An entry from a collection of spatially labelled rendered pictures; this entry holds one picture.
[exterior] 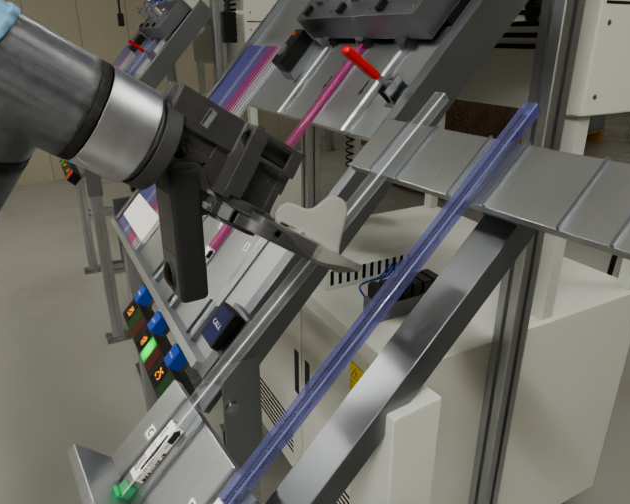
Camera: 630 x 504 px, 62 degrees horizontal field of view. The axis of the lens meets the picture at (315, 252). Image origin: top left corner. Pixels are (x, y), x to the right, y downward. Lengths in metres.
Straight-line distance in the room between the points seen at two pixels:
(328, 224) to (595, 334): 0.88
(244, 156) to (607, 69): 0.70
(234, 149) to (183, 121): 0.05
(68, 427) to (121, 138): 1.55
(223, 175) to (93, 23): 4.58
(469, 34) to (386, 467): 0.54
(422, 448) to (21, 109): 0.43
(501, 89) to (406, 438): 0.73
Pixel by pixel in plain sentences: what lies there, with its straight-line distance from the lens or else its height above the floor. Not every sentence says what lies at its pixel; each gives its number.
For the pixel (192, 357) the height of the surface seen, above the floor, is 0.73.
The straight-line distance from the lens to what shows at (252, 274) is 0.74.
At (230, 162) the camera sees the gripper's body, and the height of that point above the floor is 1.03.
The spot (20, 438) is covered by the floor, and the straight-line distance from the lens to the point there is 1.90.
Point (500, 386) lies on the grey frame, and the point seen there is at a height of 0.55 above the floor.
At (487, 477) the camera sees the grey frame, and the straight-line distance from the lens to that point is 1.15.
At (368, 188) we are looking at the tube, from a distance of 0.54.
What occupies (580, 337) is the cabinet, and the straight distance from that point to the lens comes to 1.21.
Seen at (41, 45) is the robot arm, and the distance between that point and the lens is 0.38.
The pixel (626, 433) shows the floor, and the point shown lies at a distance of 1.95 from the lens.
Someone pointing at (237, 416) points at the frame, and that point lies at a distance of 0.70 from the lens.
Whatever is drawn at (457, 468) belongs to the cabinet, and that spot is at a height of 0.35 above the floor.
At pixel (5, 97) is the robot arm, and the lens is 0.38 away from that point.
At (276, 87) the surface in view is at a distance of 1.07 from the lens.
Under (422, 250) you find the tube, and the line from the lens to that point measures 0.45.
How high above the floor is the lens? 1.12
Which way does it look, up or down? 22 degrees down
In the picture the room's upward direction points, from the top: straight up
